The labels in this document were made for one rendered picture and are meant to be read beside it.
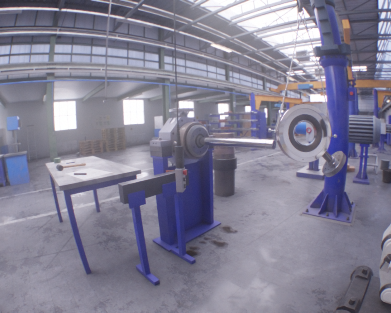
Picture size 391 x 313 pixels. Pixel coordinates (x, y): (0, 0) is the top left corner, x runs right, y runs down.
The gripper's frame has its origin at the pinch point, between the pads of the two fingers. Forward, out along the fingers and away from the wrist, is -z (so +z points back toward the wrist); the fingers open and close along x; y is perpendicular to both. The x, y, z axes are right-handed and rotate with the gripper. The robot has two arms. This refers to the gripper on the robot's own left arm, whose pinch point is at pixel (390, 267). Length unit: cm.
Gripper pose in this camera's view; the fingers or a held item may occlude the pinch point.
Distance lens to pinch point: 128.1
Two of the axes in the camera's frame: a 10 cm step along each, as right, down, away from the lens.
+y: -8.0, 1.3, -5.9
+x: -6.0, -2.9, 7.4
